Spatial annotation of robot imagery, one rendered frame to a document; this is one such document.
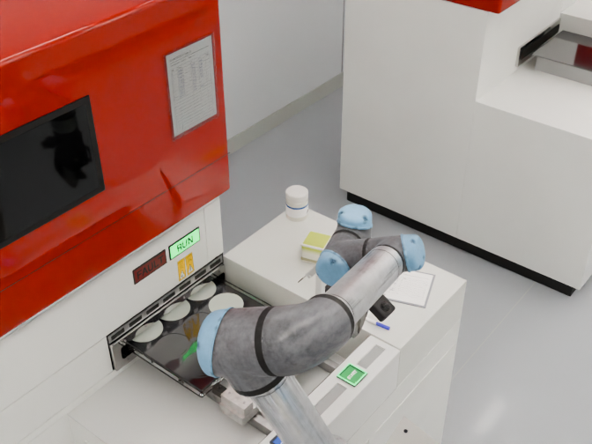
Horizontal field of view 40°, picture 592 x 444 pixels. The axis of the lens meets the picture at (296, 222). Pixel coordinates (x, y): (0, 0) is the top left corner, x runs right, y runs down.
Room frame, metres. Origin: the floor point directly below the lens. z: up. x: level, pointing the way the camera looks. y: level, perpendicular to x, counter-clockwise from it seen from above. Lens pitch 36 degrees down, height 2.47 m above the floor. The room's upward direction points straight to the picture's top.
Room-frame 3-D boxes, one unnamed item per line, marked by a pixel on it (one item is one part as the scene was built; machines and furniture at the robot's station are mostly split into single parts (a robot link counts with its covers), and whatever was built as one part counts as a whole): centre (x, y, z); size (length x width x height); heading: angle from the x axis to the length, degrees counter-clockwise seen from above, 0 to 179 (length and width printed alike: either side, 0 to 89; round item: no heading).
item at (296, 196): (2.09, 0.00, 1.01); 0.07 x 0.07 x 0.10
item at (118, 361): (1.71, 0.36, 0.89); 0.44 x 0.02 x 0.10; 141
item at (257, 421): (1.46, 0.21, 0.84); 0.50 x 0.02 x 0.03; 51
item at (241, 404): (1.38, 0.15, 0.89); 0.08 x 0.03 x 0.03; 51
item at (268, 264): (1.83, -0.13, 0.89); 0.62 x 0.35 x 0.14; 51
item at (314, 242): (1.87, -0.06, 1.00); 0.07 x 0.07 x 0.07; 68
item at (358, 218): (1.41, -0.13, 1.40); 0.09 x 0.08 x 0.11; 158
